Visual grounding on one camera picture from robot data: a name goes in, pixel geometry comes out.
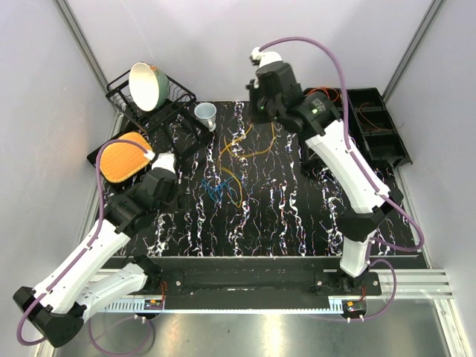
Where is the blue cable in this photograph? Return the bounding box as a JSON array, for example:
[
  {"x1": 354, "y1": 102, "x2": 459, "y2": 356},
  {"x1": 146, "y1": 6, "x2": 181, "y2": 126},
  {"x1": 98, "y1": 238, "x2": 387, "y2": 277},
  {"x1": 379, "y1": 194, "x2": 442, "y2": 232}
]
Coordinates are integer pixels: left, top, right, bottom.
[{"x1": 200, "y1": 178, "x2": 239, "y2": 204}]

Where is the yellow cable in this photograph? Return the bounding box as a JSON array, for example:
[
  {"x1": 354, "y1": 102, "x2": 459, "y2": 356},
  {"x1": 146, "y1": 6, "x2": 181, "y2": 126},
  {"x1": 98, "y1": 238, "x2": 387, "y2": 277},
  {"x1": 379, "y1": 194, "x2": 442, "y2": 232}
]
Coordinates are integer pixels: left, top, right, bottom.
[{"x1": 217, "y1": 120, "x2": 278, "y2": 209}]

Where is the brown cable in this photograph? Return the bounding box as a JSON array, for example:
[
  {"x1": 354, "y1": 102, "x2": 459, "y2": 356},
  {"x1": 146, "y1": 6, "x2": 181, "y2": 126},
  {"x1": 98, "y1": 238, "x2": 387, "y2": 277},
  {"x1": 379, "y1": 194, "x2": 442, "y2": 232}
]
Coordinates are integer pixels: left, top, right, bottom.
[{"x1": 356, "y1": 102, "x2": 405, "y2": 133}]

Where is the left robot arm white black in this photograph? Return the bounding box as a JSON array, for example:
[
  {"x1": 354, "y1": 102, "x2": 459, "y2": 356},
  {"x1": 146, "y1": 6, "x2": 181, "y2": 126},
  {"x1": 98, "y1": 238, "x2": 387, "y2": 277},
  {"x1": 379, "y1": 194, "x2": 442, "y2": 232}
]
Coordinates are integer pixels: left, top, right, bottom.
[{"x1": 13, "y1": 154, "x2": 185, "y2": 347}]

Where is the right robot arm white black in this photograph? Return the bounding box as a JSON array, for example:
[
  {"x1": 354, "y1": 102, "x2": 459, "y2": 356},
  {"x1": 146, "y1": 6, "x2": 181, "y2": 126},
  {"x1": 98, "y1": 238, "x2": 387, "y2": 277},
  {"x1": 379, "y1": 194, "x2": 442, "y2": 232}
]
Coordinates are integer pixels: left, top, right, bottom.
[{"x1": 246, "y1": 59, "x2": 402, "y2": 295}]

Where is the black bin far left column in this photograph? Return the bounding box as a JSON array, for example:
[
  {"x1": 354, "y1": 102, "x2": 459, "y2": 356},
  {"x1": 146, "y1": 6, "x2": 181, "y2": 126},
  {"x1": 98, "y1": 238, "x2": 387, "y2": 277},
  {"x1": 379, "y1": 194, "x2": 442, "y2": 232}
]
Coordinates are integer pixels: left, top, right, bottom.
[{"x1": 304, "y1": 87, "x2": 343, "y2": 111}]

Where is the black bin column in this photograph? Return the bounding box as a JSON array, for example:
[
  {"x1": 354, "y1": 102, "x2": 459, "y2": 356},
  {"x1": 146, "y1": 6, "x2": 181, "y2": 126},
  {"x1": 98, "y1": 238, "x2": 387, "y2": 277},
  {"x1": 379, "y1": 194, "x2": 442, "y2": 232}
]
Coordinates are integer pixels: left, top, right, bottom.
[
  {"x1": 363, "y1": 132, "x2": 413, "y2": 169},
  {"x1": 304, "y1": 87, "x2": 343, "y2": 111},
  {"x1": 350, "y1": 109, "x2": 397, "y2": 135},
  {"x1": 297, "y1": 129, "x2": 355, "y2": 181},
  {"x1": 347, "y1": 87, "x2": 385, "y2": 110}
]

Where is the black bin near left column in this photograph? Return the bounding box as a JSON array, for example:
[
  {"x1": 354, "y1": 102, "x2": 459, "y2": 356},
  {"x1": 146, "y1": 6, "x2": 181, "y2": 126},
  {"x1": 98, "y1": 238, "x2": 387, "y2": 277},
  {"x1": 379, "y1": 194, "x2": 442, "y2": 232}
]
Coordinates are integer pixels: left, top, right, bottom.
[{"x1": 297, "y1": 129, "x2": 355, "y2": 181}]

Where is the light blue cup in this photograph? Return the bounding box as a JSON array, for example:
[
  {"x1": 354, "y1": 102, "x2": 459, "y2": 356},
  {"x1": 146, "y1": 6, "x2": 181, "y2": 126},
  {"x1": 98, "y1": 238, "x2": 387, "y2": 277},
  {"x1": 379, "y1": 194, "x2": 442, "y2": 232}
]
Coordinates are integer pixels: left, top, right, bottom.
[{"x1": 194, "y1": 102, "x2": 216, "y2": 132}]

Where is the black bin far right column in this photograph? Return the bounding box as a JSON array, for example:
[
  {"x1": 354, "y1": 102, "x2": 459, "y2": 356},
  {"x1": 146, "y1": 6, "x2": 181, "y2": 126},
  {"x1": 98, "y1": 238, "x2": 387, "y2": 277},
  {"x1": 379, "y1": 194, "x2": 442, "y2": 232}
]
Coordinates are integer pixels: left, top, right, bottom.
[{"x1": 347, "y1": 87, "x2": 385, "y2": 110}]

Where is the black bin middle right column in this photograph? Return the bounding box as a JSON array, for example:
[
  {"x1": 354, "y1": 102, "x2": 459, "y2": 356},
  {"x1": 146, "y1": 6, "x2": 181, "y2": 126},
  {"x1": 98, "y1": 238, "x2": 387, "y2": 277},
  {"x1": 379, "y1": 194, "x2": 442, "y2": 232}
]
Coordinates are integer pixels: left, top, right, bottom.
[{"x1": 350, "y1": 109, "x2": 397, "y2": 135}]

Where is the cream green bowl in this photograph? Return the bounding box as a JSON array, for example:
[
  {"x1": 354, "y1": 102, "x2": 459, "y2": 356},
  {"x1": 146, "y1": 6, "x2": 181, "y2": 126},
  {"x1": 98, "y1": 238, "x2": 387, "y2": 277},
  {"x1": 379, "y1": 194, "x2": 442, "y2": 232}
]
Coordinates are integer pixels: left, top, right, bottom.
[{"x1": 129, "y1": 62, "x2": 170, "y2": 112}]

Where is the black bin near right column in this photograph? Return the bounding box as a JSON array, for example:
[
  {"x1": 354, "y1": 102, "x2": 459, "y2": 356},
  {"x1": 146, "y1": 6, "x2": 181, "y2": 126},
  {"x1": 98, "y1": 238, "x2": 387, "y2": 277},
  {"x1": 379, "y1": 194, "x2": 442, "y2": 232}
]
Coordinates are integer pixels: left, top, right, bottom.
[{"x1": 363, "y1": 132, "x2": 413, "y2": 169}]

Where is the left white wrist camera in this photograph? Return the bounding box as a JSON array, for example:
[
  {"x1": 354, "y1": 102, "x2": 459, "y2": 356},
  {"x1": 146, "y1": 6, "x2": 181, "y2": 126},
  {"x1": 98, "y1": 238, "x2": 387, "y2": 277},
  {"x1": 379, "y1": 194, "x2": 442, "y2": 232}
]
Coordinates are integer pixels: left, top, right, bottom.
[{"x1": 151, "y1": 152, "x2": 176, "y2": 173}]

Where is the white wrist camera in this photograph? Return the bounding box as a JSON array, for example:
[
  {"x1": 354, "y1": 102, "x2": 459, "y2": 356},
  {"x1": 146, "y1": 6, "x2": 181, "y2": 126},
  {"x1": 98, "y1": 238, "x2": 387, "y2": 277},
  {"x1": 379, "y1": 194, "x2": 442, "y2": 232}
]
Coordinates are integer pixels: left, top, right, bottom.
[
  {"x1": 250, "y1": 47, "x2": 283, "y2": 68},
  {"x1": 151, "y1": 152, "x2": 176, "y2": 173}
]

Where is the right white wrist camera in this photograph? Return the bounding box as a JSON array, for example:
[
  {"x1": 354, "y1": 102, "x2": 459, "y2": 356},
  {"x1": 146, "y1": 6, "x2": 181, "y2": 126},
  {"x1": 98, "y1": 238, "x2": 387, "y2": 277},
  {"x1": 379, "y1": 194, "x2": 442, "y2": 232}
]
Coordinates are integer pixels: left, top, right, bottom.
[{"x1": 250, "y1": 47, "x2": 283, "y2": 68}]

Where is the left purple robot hose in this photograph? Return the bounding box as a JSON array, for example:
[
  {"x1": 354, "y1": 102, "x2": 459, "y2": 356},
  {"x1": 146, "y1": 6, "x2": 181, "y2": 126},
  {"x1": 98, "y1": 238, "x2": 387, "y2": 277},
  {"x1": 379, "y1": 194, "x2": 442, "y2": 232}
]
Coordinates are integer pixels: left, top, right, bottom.
[{"x1": 17, "y1": 140, "x2": 155, "y2": 355}]

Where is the black wire dish rack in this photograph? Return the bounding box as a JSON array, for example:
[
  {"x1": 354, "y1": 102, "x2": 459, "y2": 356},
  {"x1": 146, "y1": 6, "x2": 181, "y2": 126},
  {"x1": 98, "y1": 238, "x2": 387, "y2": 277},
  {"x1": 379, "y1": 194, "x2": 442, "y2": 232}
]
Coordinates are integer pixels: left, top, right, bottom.
[{"x1": 106, "y1": 71, "x2": 213, "y2": 164}]

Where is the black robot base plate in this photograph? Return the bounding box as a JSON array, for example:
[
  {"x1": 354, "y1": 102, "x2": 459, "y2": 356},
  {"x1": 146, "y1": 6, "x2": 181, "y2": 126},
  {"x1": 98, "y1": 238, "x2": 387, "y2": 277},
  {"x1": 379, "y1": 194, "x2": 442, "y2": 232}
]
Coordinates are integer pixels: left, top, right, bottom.
[{"x1": 152, "y1": 257, "x2": 382, "y2": 312}]

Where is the aluminium rail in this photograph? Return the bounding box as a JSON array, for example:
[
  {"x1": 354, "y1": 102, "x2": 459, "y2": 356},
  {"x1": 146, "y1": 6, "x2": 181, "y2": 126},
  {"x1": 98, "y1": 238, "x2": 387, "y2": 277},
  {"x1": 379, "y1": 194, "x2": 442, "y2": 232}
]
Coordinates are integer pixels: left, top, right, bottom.
[{"x1": 99, "y1": 269, "x2": 453, "y2": 314}]

